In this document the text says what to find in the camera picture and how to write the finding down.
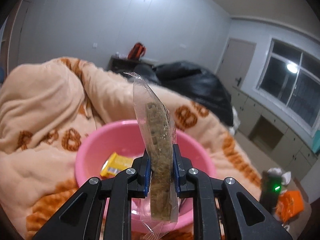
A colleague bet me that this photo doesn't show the low grey cabinets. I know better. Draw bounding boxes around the low grey cabinets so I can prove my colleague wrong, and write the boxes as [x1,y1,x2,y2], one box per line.
[231,87,317,181]

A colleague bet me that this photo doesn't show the pink plastic basin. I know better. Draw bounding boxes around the pink plastic basin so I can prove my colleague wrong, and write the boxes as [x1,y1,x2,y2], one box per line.
[75,119,217,234]

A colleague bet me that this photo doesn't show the red orange bag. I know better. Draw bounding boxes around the red orange bag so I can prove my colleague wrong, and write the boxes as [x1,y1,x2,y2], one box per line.
[127,42,146,60]

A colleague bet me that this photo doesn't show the black leather jacket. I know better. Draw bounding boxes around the black leather jacket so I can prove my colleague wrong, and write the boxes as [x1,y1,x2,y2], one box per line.
[134,61,234,127]

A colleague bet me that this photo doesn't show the clear oat bar packet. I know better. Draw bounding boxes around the clear oat bar packet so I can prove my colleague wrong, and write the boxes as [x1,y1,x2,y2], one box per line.
[128,72,180,239]

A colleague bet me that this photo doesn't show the yellow snack packet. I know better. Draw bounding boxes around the yellow snack packet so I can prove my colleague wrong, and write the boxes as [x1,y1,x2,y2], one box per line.
[100,152,133,178]

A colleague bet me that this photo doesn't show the dark wooden desk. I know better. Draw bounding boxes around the dark wooden desk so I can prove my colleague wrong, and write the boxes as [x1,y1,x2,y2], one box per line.
[107,55,154,73]

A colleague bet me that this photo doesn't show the orange plastic bag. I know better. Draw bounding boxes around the orange plastic bag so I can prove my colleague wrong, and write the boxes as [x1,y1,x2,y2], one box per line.
[276,191,304,223]

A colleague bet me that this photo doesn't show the window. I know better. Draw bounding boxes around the window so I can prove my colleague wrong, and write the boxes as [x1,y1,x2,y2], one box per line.
[257,39,319,133]

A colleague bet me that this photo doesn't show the grey door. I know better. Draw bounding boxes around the grey door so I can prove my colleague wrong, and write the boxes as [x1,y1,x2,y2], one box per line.
[216,38,256,93]

